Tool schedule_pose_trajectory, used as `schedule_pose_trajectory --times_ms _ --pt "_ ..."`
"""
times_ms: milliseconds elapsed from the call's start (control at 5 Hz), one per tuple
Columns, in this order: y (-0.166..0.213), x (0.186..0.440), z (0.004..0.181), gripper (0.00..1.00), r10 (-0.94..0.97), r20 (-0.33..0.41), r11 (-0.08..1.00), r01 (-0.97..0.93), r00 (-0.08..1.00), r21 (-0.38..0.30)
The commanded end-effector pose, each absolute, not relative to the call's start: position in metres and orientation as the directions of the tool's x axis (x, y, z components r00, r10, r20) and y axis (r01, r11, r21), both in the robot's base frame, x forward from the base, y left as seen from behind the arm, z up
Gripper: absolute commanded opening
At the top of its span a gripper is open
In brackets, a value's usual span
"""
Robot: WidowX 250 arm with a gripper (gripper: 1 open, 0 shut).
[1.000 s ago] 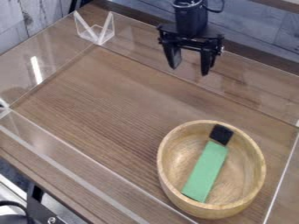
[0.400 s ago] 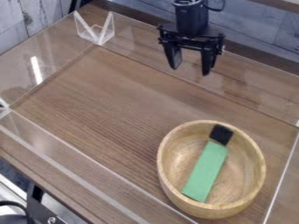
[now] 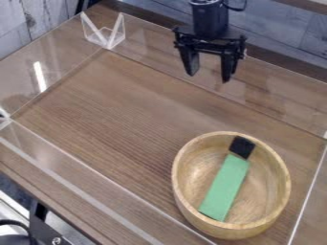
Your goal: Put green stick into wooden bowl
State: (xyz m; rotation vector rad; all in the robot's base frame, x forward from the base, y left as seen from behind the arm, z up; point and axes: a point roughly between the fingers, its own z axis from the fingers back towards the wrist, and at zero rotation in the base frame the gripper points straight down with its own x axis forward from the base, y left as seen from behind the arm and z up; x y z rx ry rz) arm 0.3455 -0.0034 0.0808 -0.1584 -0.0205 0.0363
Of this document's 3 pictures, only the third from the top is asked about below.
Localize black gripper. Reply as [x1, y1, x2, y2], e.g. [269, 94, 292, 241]
[173, 0, 248, 83]

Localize green foam stick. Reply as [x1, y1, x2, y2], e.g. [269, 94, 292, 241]
[198, 154, 250, 222]

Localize wooden bowl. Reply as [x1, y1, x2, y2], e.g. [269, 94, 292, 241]
[171, 131, 292, 241]

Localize small black square block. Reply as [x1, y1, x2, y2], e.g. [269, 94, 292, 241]
[229, 136, 256, 159]

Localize clear acrylic corner bracket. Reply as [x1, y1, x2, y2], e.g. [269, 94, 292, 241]
[81, 12, 126, 50]

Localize clear acrylic front wall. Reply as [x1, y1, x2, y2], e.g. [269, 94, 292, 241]
[0, 120, 217, 245]

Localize black table leg bracket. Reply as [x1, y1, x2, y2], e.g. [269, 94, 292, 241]
[30, 201, 74, 245]

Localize black cable lower left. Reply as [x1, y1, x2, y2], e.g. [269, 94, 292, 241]
[0, 219, 34, 237]

